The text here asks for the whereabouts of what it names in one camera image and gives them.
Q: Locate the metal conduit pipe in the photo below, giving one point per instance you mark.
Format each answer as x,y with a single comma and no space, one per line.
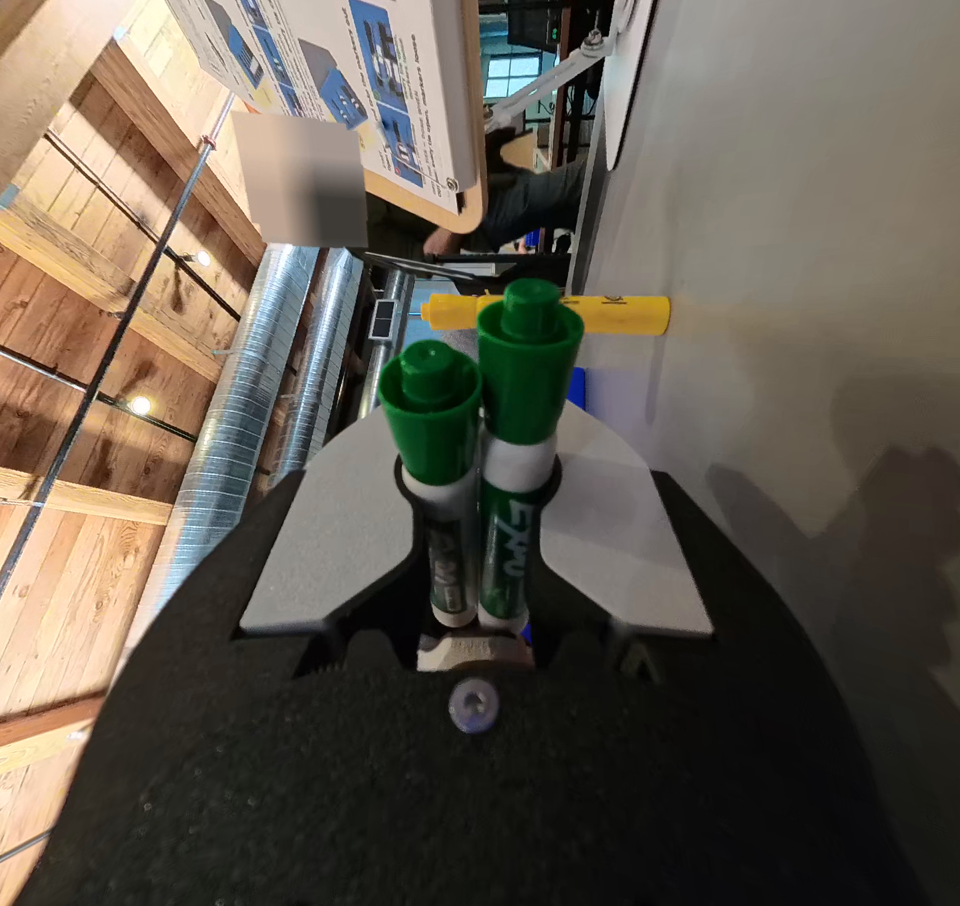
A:
112,336

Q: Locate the large silver air duct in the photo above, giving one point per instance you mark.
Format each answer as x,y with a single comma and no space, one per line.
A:
240,411

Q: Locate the window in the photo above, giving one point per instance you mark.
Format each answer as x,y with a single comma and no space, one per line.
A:
510,75

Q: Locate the thin silver air duct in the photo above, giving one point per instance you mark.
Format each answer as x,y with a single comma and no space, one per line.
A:
315,366

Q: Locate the blue container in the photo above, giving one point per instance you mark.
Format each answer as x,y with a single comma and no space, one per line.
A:
576,389

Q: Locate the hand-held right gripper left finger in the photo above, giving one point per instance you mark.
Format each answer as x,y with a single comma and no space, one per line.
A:
337,539

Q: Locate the instruction board with wooden edge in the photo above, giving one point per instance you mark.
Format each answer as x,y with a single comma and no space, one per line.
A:
337,36

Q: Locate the green dry erase marker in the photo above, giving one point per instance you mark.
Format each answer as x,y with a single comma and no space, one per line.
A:
525,396
427,426

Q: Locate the ceiling spotlight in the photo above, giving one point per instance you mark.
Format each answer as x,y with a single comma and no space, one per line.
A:
140,404
202,256

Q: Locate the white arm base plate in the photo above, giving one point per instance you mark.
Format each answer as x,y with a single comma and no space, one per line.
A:
637,59

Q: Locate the yellow highlighter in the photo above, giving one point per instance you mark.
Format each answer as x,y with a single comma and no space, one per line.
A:
630,314

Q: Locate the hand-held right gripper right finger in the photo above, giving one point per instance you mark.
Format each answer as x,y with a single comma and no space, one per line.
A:
622,539

